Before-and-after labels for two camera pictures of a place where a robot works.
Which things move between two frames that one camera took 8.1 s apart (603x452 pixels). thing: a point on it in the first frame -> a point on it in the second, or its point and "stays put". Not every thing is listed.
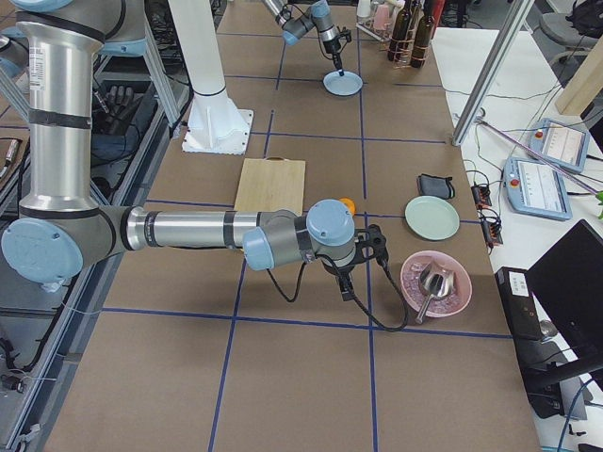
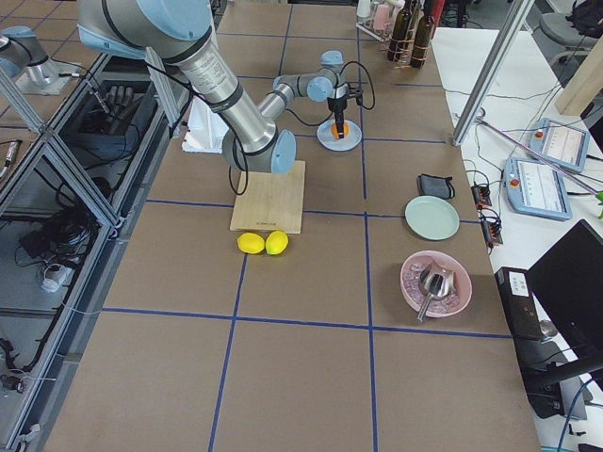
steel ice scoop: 438,282 stays put
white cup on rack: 364,8 stays put
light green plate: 431,217 stays put
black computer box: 519,305 stays put
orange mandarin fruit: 350,202 -> 334,132
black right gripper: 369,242 -> 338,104
